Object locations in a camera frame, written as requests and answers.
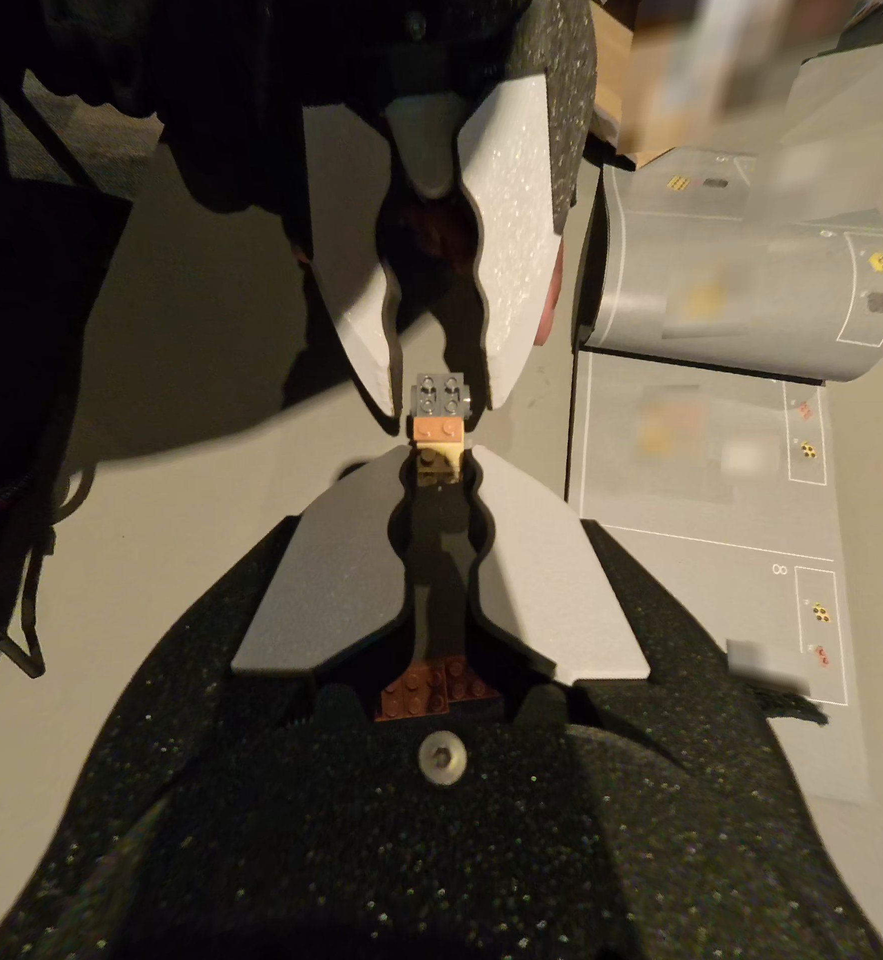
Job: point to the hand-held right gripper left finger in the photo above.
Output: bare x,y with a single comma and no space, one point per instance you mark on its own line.
321,592

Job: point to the grey instruction booklet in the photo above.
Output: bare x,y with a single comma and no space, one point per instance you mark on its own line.
636,300

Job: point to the reddish brown toy plate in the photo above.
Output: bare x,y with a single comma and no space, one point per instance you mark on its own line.
475,679
411,694

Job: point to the orange toy brick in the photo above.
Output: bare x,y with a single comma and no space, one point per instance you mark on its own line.
434,430

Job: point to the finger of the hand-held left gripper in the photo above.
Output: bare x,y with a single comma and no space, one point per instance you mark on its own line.
513,225
344,247

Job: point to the person's left hand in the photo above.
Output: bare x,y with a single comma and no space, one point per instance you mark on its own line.
554,300

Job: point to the grey toy brick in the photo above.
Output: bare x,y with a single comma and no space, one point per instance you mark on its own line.
441,394

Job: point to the grey desk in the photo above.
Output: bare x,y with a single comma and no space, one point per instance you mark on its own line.
186,375

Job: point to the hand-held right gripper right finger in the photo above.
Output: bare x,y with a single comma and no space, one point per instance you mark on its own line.
554,592

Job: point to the person's black jacket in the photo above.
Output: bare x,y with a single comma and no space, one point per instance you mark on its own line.
21,300

